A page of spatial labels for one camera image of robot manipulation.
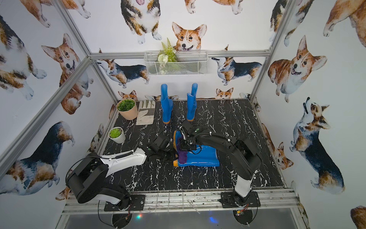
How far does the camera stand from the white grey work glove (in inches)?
43.0

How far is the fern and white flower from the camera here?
0.82 m

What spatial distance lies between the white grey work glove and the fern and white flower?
395 millimetres
